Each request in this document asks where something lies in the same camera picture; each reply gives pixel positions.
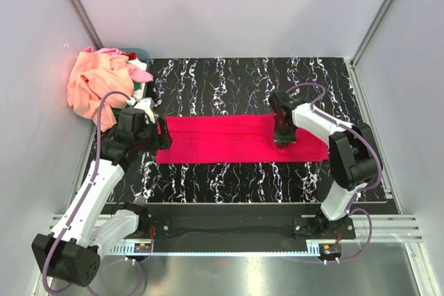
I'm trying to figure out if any light pink garment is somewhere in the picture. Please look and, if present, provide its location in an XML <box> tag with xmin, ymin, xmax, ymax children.
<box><xmin>97</xmin><ymin>48</ymin><xmax>154</xmax><ymax>83</ymax></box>

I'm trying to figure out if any magenta red t shirt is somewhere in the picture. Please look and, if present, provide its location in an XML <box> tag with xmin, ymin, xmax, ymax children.
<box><xmin>156</xmin><ymin>114</ymin><xmax>328</xmax><ymax>164</ymax></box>

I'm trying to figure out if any aluminium frame post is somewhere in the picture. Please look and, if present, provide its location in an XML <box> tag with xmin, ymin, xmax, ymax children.
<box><xmin>69</xmin><ymin>0</ymin><xmax>103</xmax><ymax>49</ymax></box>
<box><xmin>349</xmin><ymin>0</ymin><xmax>416</xmax><ymax>68</ymax></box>

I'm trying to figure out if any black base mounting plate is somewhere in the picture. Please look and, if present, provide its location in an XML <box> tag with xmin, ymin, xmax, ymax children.
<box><xmin>119</xmin><ymin>200</ymin><xmax>398</xmax><ymax>248</ymax></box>

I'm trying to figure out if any green garment in basket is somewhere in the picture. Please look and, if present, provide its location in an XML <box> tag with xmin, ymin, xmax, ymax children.
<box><xmin>125</xmin><ymin>81</ymin><xmax>146</xmax><ymax>108</ymax></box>

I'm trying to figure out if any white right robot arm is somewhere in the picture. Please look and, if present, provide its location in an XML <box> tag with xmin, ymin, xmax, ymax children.
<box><xmin>268</xmin><ymin>90</ymin><xmax>382</xmax><ymax>238</ymax></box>

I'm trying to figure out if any peach orange t shirt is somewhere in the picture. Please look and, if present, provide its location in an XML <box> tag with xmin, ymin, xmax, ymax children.
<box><xmin>67</xmin><ymin>47</ymin><xmax>134</xmax><ymax>132</ymax></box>

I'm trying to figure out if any teal laundry basket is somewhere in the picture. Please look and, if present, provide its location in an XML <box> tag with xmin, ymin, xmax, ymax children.
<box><xmin>114</xmin><ymin>48</ymin><xmax>153</xmax><ymax>107</ymax></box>

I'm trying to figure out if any red garment in basket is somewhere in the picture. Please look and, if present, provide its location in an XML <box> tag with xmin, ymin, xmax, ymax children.
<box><xmin>126</xmin><ymin>52</ymin><xmax>138</xmax><ymax>60</ymax></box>

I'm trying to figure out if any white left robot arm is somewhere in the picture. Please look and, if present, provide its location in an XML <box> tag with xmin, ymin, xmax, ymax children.
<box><xmin>31</xmin><ymin>107</ymin><xmax>172</xmax><ymax>295</ymax></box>

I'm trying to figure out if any right aluminium frame post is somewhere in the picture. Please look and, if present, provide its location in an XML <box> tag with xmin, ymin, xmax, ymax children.
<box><xmin>349</xmin><ymin>0</ymin><xmax>416</xmax><ymax>68</ymax></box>

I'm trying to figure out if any left aluminium frame post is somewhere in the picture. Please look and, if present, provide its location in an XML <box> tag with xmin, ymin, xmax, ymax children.
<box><xmin>69</xmin><ymin>0</ymin><xmax>103</xmax><ymax>49</ymax></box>

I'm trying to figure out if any white slotted cable duct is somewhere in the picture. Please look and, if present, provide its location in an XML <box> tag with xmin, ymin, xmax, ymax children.
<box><xmin>108</xmin><ymin>241</ymin><xmax>339</xmax><ymax>257</ymax></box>

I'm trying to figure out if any white garment in basket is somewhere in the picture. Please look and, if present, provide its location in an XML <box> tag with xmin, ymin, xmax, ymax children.
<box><xmin>127</xmin><ymin>59</ymin><xmax>148</xmax><ymax>101</ymax></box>

